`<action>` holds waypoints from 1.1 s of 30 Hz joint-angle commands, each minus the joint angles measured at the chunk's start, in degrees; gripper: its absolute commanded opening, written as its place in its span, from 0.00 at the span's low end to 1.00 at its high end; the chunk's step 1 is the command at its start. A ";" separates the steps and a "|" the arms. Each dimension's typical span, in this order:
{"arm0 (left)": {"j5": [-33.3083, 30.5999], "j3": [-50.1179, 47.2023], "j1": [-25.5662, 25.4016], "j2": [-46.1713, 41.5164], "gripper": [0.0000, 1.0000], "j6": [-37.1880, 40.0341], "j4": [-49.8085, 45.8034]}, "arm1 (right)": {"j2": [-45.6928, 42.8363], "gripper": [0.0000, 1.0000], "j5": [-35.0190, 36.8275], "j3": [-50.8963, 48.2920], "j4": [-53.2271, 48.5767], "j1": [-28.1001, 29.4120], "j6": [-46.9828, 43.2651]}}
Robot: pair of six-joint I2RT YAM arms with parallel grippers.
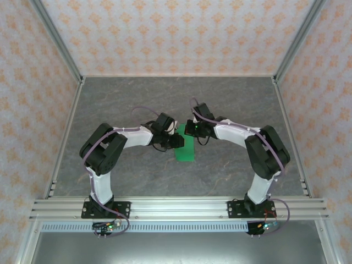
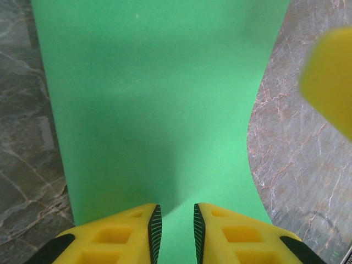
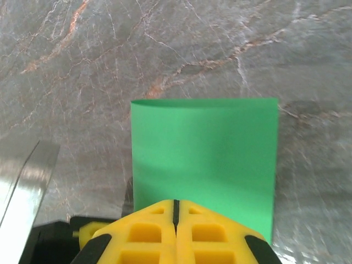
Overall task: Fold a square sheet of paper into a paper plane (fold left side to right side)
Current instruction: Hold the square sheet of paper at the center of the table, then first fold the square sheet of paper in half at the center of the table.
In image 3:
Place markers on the green square paper sheet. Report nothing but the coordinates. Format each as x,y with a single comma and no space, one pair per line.
206,151

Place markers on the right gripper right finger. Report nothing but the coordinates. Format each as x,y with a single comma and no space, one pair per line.
220,239

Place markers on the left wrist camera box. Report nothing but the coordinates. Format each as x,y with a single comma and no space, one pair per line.
24,192

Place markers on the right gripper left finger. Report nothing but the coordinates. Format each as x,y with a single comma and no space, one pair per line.
137,239

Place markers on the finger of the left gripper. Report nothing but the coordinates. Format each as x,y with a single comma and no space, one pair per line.
86,233

